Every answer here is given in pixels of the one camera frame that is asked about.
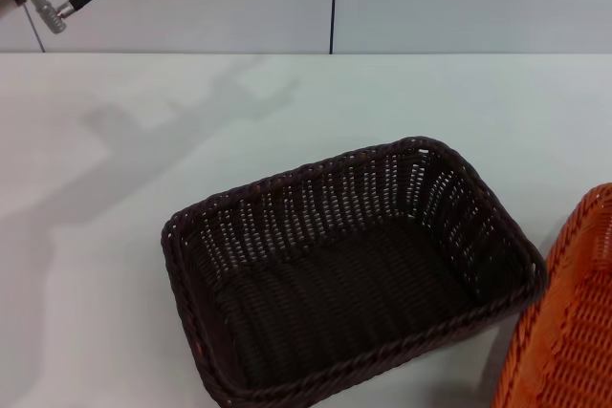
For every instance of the dark brown wicker basket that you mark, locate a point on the dark brown wicker basket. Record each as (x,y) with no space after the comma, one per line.
(363,284)

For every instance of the orange wicker basket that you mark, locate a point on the orange wicker basket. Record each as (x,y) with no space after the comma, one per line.
(569,322)

